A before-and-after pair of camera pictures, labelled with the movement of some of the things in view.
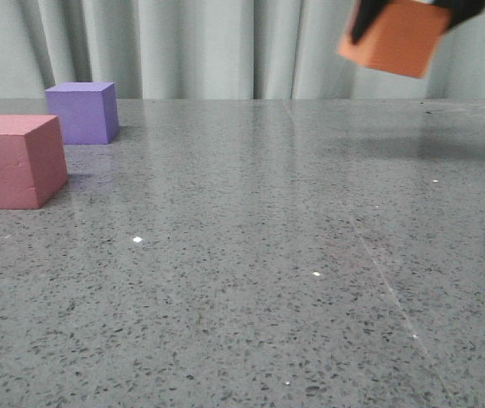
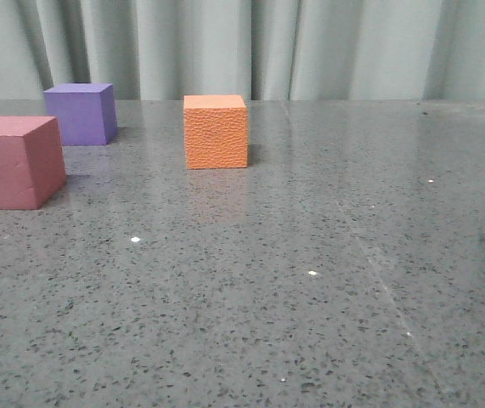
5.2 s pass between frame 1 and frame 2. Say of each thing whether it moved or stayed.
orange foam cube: moved
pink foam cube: stayed
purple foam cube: stayed
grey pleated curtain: stayed
